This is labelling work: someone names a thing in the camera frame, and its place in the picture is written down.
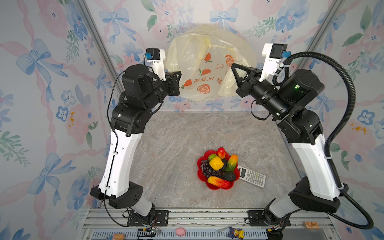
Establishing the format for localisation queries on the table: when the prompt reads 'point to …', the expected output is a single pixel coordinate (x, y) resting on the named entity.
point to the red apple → (221, 152)
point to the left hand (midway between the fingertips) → (181, 71)
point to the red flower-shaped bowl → (203, 178)
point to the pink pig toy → (180, 231)
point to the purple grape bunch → (207, 171)
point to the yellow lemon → (216, 163)
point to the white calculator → (256, 178)
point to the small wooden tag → (311, 225)
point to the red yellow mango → (218, 182)
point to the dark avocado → (228, 175)
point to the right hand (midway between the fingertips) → (230, 66)
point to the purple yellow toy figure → (236, 233)
